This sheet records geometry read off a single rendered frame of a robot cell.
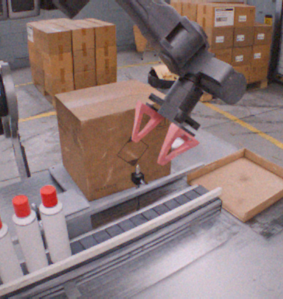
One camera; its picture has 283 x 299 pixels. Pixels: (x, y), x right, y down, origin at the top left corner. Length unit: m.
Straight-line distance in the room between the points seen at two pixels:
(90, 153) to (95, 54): 3.11
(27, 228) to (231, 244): 0.53
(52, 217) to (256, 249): 0.54
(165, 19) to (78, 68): 3.41
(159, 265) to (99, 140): 0.37
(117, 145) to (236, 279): 0.49
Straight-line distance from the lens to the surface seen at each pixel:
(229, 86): 0.57
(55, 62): 3.85
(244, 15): 4.26
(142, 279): 0.85
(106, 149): 0.98
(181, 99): 0.62
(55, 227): 0.74
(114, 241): 0.82
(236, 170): 1.26
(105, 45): 4.03
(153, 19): 0.57
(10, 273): 0.77
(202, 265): 0.89
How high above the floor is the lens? 1.49
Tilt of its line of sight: 29 degrees down
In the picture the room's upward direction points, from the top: straight up
